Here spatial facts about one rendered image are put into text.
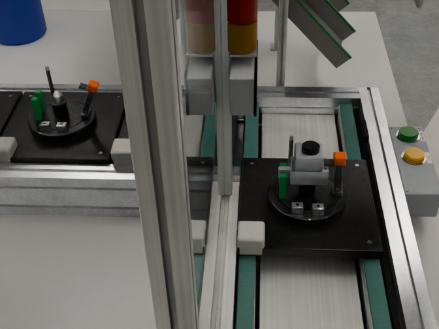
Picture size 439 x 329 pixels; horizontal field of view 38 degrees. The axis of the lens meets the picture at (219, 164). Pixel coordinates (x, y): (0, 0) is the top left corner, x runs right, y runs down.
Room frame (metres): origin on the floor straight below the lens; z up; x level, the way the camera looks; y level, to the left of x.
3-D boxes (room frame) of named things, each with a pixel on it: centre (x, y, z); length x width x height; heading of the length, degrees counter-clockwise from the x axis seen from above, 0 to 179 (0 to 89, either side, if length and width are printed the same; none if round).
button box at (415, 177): (0.97, -0.38, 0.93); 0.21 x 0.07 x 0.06; 176
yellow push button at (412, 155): (0.97, -0.38, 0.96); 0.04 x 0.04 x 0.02
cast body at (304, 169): (0.85, -0.14, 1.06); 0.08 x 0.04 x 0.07; 85
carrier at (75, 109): (1.11, 0.33, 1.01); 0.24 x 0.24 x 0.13; 86
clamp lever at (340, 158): (0.84, -0.20, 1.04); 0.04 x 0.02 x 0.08; 86
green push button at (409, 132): (1.04, -0.39, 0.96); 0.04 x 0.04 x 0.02
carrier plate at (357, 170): (0.84, -0.15, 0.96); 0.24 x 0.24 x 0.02; 86
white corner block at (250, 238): (0.76, -0.05, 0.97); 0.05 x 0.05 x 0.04; 86
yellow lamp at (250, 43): (0.89, -0.04, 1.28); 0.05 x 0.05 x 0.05
